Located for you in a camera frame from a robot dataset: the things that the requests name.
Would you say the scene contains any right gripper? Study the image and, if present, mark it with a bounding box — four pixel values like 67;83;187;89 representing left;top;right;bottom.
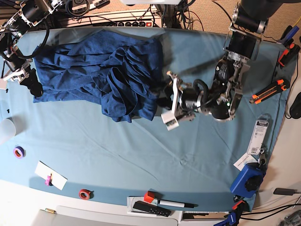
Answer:
3;55;43;97

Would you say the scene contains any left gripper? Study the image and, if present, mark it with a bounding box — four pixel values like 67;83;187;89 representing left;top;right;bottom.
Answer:
150;71;204;122

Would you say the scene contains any dark blue t-shirt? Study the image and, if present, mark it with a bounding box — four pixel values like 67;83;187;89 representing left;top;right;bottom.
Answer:
34;30;163;122

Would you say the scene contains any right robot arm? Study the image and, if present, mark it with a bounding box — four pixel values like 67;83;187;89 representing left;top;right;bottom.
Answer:
0;0;67;97

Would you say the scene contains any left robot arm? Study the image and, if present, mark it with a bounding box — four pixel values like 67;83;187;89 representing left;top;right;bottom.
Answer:
160;0;284;130

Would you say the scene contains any white plastic cup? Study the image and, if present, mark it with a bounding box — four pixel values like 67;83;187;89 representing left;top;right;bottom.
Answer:
0;117;16;145

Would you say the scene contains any purple tape roll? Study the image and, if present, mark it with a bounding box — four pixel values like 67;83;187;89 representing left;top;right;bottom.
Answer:
13;146;25;159

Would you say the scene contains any light blue table cloth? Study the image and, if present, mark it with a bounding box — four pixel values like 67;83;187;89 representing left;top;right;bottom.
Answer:
0;42;288;211

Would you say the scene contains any white power strip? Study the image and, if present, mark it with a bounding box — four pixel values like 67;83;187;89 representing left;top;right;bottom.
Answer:
59;8;162;28

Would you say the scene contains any pink small toy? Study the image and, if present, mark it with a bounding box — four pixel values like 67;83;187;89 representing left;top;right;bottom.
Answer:
45;174;53;186

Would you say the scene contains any white card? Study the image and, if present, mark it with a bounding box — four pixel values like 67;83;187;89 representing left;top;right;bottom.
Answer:
35;161;68;191

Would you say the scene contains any white paper label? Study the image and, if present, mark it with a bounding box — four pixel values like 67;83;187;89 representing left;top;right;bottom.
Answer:
233;153;258;171

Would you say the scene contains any red small block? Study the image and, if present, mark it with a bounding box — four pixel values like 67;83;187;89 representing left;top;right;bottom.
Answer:
143;191;155;203

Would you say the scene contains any clear blister package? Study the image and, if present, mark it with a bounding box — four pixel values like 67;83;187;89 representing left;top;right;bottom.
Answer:
246;114;270;155

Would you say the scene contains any white black marker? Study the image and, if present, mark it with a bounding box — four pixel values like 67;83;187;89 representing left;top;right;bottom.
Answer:
158;200;198;209

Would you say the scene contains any black remote control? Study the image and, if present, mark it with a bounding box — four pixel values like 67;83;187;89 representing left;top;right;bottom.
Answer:
133;201;172;217

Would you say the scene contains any orange black utility knife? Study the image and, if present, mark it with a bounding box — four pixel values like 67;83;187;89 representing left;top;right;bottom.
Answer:
249;79;290;104

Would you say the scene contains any blue box with knob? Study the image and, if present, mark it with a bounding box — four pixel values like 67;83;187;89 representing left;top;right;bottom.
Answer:
230;163;267;198

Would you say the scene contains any red tape roll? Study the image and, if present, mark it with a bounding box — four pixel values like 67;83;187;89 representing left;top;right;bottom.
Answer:
79;189;92;200

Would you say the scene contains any orange black clamp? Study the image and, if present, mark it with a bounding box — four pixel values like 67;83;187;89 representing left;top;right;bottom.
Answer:
278;43;301;67

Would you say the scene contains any orange clamp bottom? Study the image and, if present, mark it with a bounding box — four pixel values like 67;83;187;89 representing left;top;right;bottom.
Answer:
232;200;249;211

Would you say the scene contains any blue clamp top right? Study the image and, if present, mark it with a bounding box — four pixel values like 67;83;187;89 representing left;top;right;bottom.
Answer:
276;25;299;45

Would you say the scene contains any blue clamp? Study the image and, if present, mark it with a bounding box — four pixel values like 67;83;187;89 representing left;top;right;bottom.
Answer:
276;25;299;45
214;211;240;226

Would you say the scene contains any blue clamp bottom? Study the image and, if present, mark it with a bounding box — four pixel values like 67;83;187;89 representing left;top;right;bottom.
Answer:
214;211;240;226

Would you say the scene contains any black small device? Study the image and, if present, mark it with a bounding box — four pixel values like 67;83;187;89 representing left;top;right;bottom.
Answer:
273;188;295;196

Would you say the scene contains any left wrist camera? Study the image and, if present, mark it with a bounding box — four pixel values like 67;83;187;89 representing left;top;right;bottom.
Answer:
161;111;179;131

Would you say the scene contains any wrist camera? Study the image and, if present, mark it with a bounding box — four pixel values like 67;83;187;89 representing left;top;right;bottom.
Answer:
0;78;7;90
161;111;179;131

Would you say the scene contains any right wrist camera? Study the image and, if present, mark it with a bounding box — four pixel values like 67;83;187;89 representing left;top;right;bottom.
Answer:
0;78;7;90

